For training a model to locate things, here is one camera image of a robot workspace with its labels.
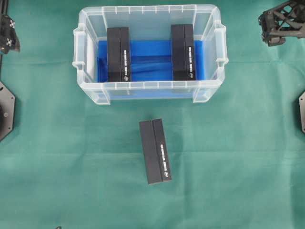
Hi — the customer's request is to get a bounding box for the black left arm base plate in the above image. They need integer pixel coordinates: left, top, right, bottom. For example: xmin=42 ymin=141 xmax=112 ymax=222
xmin=0 ymin=82 xmax=15 ymax=141

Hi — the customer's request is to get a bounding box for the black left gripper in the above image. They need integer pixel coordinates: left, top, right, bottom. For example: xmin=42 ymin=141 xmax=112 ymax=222
xmin=0 ymin=14 xmax=20 ymax=54

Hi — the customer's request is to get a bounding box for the blue cloth liner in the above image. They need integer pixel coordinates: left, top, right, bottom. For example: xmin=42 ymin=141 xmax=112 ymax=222
xmin=97 ymin=40 xmax=205 ymax=99

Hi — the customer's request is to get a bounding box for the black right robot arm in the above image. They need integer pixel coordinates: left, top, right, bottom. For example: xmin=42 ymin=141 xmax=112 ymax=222
xmin=258 ymin=0 xmax=305 ymax=47

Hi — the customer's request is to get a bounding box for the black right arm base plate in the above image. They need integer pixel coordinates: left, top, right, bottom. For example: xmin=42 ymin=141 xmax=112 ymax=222
xmin=292 ymin=91 xmax=305 ymax=134

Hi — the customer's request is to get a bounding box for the black realsense box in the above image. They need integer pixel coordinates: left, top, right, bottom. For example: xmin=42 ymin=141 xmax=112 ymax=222
xmin=139 ymin=119 xmax=172 ymax=185
xmin=171 ymin=24 xmax=196 ymax=81
xmin=107 ymin=27 xmax=132 ymax=83

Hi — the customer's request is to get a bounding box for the black RealSense box bottom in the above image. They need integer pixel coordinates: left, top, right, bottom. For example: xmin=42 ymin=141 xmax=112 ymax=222
xmin=107 ymin=27 xmax=132 ymax=83

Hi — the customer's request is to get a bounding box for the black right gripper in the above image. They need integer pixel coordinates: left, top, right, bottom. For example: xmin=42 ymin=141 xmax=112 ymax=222
xmin=258 ymin=2 xmax=305 ymax=47

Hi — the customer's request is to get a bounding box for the clear plastic storage case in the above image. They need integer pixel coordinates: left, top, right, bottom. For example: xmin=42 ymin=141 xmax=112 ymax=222
xmin=72 ymin=4 xmax=228 ymax=105

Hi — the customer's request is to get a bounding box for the black RealSense box top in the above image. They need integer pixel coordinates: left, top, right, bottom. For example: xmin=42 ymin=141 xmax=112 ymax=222
xmin=171 ymin=24 xmax=196 ymax=81

